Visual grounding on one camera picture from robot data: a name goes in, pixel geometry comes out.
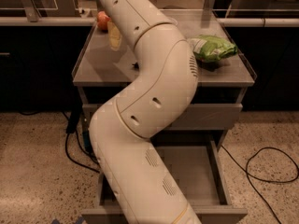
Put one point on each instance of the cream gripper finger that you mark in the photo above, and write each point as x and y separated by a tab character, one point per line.
115	37

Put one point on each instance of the black rxbar chocolate bar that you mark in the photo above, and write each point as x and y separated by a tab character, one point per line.
136	65

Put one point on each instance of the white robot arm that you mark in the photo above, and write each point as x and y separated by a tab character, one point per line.
120	129

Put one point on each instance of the grey top drawer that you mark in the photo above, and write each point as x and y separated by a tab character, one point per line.
211	117

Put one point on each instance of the grey drawer cabinet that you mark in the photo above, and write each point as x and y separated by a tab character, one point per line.
101	73

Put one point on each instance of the open grey middle drawer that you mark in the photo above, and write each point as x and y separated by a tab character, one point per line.
193	171

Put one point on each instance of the red apple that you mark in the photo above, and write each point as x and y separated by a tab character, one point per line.
102	20

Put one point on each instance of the green chip bag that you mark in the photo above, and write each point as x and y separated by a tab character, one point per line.
210	48

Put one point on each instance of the long grey counter rail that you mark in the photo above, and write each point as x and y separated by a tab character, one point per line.
75	21

